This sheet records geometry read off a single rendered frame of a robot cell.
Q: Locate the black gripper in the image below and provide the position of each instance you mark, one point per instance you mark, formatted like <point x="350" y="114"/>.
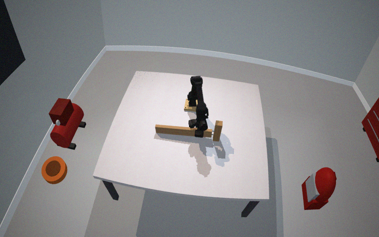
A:
<point x="198" y="132"/>

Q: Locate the wooden rail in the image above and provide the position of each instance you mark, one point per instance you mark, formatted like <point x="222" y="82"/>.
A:
<point x="176" y="130"/>

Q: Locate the wooden post with slot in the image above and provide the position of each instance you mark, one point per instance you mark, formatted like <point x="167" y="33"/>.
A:
<point x="217" y="130"/>

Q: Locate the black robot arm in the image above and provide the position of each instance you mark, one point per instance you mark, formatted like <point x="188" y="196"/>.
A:
<point x="201" y="109"/>

